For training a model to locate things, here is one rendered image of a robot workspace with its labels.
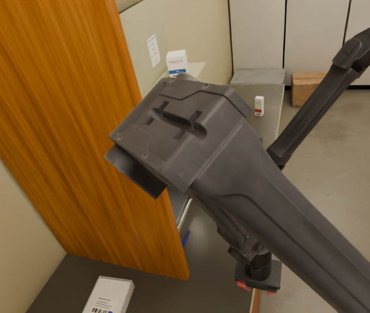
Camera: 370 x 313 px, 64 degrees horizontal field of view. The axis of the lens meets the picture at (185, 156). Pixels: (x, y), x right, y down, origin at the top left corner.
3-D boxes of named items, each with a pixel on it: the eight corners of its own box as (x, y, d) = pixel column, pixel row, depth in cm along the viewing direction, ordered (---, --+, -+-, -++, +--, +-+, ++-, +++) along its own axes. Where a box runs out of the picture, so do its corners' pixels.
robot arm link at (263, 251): (260, 256, 58) (278, 239, 60) (234, 236, 63) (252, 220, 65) (259, 275, 62) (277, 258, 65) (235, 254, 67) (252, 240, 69)
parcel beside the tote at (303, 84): (291, 107, 345) (293, 84, 327) (289, 93, 369) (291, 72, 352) (329, 105, 335) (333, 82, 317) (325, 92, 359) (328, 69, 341)
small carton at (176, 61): (169, 79, 83) (165, 58, 79) (172, 71, 87) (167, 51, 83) (187, 76, 82) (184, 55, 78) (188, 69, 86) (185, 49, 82)
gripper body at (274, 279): (238, 257, 73) (237, 239, 69) (281, 265, 70) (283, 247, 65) (234, 281, 68) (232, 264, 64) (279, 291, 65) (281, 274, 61)
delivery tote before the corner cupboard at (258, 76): (230, 107, 367) (228, 83, 347) (237, 92, 396) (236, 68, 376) (281, 109, 344) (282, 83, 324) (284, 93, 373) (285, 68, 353)
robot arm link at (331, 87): (368, 43, 67) (380, 57, 74) (347, 33, 70) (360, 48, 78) (257, 181, 86) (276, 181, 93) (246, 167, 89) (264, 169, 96)
